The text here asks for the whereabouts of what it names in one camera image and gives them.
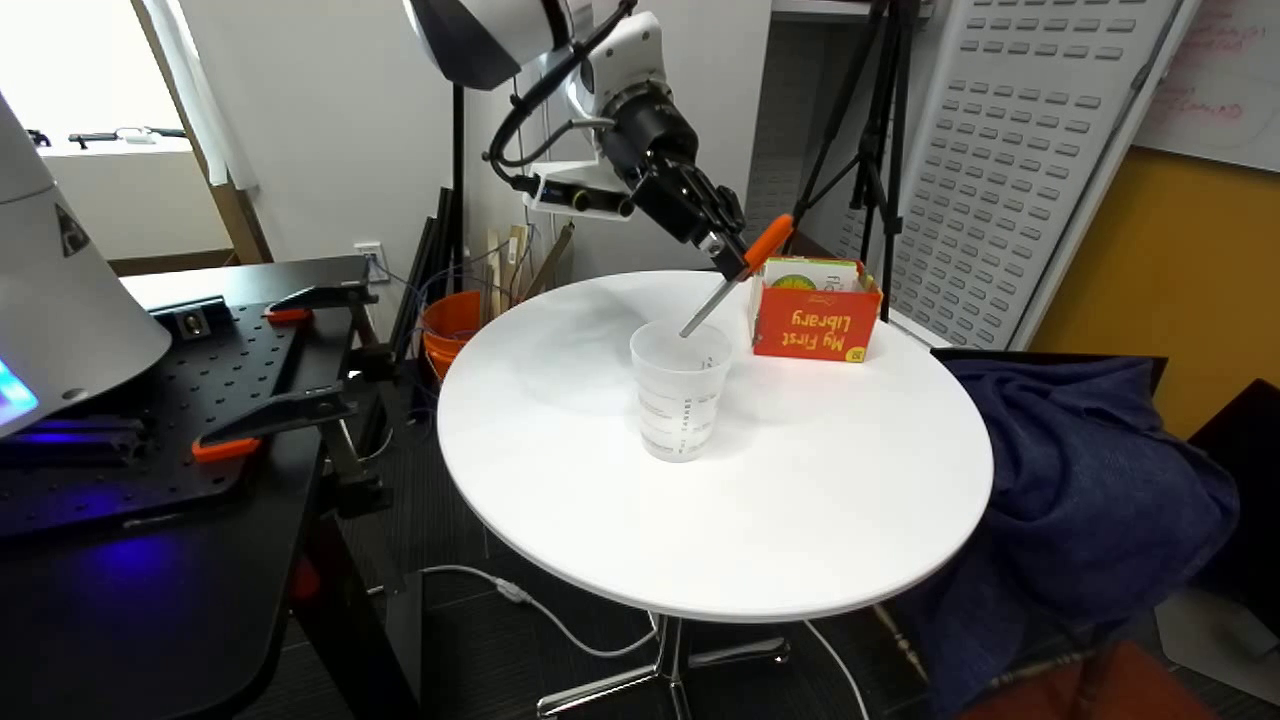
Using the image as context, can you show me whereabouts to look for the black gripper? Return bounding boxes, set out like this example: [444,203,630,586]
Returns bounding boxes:
[602,85,762,278]

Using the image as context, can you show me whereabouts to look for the orange and grey pen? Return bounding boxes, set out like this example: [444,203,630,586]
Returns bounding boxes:
[679,213,796,337]

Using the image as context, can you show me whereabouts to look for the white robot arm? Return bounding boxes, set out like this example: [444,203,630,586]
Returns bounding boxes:
[0,0,762,435]

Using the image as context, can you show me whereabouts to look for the clear plastic cup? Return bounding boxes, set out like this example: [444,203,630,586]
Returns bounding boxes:
[630,320,736,459]

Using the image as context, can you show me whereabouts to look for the orange book box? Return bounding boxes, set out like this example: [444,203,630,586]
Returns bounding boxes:
[753,257,879,365]

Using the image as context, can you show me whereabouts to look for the white round table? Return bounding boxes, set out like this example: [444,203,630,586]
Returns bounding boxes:
[434,269,999,720]

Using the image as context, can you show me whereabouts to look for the orange bucket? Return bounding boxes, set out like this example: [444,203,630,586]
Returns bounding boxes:
[421,293,485,376]

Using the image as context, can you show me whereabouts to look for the white perforated panel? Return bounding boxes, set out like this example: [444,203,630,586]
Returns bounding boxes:
[888,0,1200,353]

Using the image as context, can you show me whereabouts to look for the dark blue cloth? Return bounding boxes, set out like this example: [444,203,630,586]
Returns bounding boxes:
[901,353,1241,720]

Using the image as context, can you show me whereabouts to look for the black perforated workbench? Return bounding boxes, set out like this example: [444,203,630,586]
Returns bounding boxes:
[0,257,418,720]

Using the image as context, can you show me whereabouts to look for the black camera tripod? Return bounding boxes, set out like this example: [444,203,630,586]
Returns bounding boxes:
[787,0,919,272]

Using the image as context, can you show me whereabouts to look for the white cable on floor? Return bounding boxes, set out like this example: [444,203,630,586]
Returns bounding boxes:
[421,558,664,662]

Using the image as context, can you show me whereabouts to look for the upper orange-handled clamp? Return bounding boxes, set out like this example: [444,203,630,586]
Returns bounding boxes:
[266,282,372,329]

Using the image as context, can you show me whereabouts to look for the orange-handled clamp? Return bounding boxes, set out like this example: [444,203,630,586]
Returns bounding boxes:
[187,383,353,464]
[266,282,372,329]

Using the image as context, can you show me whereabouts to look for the whiteboard on wall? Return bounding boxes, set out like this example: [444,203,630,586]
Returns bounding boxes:
[1141,0,1280,172]

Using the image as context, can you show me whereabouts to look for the lower orange-handled clamp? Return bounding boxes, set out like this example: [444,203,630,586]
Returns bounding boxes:
[187,383,353,464]

